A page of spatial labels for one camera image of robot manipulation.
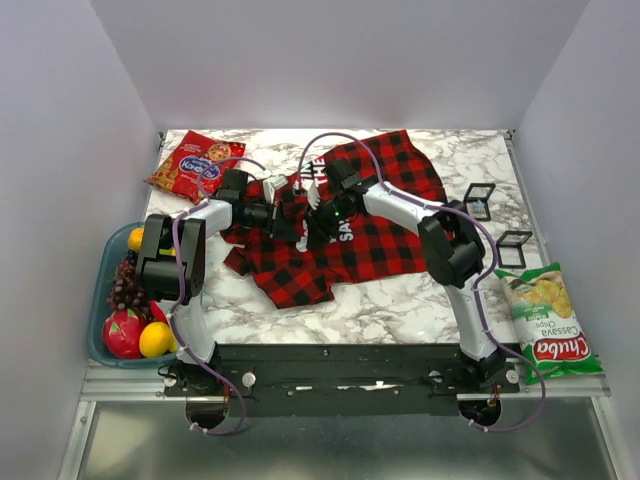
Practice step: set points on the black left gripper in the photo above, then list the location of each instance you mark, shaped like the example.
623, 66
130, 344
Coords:
284, 230

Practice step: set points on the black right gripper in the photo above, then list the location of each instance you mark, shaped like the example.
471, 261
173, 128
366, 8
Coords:
317, 230

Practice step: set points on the red black plaid shirt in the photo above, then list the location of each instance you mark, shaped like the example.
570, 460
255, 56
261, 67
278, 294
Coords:
365, 247

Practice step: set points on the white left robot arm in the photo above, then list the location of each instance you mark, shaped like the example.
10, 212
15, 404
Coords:
217, 212

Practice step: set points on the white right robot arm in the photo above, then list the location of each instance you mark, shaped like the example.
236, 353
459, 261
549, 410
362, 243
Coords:
450, 244

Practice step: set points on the red candy bag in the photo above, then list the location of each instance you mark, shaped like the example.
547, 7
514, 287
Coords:
183, 172

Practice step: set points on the orange mandarin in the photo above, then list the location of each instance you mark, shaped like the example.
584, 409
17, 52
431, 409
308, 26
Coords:
135, 238

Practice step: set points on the teal plastic fruit tray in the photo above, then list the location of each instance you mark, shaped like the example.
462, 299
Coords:
102, 310

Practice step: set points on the yellow lemon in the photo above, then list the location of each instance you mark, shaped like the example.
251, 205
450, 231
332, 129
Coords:
156, 340

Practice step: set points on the dark red grapes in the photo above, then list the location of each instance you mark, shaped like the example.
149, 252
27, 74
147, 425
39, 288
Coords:
125, 293

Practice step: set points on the red dragon fruit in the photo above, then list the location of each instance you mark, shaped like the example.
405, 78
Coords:
121, 333

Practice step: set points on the green chips bag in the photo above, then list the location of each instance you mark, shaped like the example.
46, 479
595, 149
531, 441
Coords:
549, 333

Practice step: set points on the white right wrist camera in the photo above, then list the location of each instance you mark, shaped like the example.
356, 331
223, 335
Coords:
309, 190

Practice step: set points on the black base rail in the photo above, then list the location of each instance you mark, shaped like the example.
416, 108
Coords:
307, 380

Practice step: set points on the black wire stand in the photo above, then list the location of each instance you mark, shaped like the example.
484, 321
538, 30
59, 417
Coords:
476, 200
510, 247

